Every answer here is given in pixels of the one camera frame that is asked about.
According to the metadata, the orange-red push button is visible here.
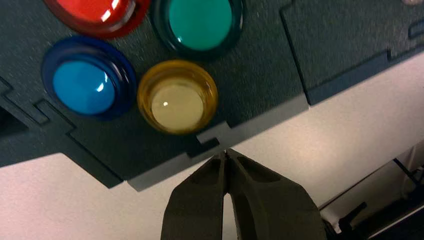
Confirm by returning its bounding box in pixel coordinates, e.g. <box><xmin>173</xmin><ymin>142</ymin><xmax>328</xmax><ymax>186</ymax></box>
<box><xmin>43</xmin><ymin>0</ymin><xmax>152</xmax><ymax>39</ymax></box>

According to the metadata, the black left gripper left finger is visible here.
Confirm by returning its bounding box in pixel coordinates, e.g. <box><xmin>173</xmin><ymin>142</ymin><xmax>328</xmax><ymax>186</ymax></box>
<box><xmin>160</xmin><ymin>150</ymin><xmax>228</xmax><ymax>240</ymax></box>

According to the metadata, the yellow push button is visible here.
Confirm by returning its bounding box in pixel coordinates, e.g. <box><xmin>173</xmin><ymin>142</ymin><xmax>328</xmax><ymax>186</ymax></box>
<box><xmin>137</xmin><ymin>59</ymin><xmax>220</xmax><ymax>136</ymax></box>

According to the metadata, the grey and teal control box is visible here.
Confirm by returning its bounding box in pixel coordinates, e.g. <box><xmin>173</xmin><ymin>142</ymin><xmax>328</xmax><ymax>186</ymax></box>
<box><xmin>0</xmin><ymin>0</ymin><xmax>424</xmax><ymax>192</ymax></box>

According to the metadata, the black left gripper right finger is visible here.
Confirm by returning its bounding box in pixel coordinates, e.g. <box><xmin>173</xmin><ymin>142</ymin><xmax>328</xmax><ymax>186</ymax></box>
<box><xmin>227</xmin><ymin>148</ymin><xmax>328</xmax><ymax>240</ymax></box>

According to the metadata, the green push button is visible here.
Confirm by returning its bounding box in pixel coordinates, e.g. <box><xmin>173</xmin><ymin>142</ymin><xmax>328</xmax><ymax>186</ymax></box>
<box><xmin>150</xmin><ymin>0</ymin><xmax>246</xmax><ymax>61</ymax></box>

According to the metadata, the blue push button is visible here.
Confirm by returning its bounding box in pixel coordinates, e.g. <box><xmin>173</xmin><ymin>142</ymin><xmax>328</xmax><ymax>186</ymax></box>
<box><xmin>40</xmin><ymin>35</ymin><xmax>137</xmax><ymax>122</ymax></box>

